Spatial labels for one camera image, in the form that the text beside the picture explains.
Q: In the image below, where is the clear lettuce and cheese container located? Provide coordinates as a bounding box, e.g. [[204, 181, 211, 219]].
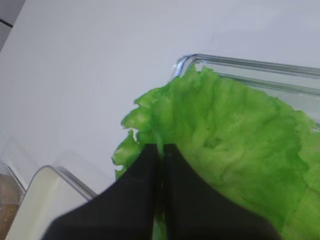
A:
[[171, 54, 320, 132]]

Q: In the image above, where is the clear bun container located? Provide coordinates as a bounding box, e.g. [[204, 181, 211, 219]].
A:
[[0, 136, 27, 206]]

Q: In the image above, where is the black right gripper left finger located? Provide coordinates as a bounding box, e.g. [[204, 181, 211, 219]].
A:
[[42, 144, 159, 240]]

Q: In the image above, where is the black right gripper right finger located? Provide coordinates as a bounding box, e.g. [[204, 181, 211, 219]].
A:
[[162, 144, 281, 240]]

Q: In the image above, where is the green lettuce leaf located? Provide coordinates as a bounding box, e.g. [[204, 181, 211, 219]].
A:
[[112, 67, 320, 240]]

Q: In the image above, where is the white metal serving tray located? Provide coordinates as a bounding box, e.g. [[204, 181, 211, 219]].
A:
[[6, 165, 97, 240]]

